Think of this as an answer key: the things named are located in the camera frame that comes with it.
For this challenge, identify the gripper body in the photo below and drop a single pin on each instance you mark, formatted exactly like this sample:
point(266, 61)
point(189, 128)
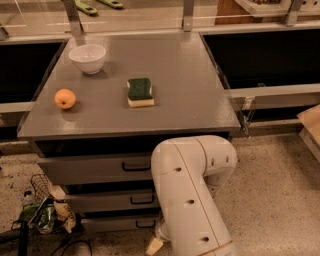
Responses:
point(162, 231)

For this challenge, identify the grey bottom drawer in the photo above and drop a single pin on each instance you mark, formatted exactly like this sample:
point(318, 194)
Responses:
point(120, 223)

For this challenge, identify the grey drawer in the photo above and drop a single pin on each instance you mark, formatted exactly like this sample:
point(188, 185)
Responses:
point(92, 169)
point(113, 201)
point(120, 223)

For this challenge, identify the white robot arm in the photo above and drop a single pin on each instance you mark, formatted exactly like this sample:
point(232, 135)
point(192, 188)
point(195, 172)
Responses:
point(187, 172)

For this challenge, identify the grey middle drawer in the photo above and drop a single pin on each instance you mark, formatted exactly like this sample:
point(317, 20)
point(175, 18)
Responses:
point(113, 201)

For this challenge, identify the grey top drawer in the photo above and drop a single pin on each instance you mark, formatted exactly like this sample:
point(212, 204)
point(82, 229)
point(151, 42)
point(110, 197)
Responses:
point(92, 169)

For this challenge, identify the grey drawer cabinet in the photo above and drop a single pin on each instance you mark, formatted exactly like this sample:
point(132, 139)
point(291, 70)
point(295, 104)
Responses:
point(123, 141)

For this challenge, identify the green snack bag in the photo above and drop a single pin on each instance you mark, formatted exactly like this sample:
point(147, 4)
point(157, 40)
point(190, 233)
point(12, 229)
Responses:
point(47, 220)

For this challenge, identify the clear plastic bottle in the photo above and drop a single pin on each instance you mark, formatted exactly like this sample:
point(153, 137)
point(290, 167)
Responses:
point(28, 199)

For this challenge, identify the green yellow sponge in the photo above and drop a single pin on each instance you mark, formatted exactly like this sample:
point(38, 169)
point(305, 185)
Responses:
point(139, 92)

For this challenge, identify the orange fruit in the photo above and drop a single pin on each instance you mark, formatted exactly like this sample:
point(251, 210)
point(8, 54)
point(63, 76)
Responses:
point(65, 99)

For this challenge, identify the white ceramic bowl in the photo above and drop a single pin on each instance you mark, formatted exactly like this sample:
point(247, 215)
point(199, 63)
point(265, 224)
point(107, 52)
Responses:
point(88, 58)

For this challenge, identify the brown cardboard box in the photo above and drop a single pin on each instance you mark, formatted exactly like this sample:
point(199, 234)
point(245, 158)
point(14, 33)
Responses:
point(310, 134)

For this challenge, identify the green tool right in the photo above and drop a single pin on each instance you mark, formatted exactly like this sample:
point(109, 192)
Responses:
point(115, 4)

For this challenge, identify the green tool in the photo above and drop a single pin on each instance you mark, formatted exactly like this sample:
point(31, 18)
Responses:
point(85, 8)
point(115, 4)

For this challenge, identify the green tool left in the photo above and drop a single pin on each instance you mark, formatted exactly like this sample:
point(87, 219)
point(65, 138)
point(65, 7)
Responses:
point(85, 8)

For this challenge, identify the black wire basket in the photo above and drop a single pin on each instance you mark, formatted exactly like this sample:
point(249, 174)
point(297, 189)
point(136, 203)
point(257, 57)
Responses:
point(40, 184)

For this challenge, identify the metal bracket left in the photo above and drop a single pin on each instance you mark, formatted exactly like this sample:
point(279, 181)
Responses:
point(73, 17)

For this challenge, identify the metal bracket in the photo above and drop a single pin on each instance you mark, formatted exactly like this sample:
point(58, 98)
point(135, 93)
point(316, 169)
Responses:
point(187, 16)
point(291, 17)
point(73, 17)

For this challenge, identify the metal bracket middle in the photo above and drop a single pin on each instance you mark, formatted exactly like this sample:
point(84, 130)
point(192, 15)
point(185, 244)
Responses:
point(187, 16)

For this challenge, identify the metal bracket right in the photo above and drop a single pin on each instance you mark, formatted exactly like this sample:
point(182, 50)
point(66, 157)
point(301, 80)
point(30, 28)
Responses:
point(291, 17)

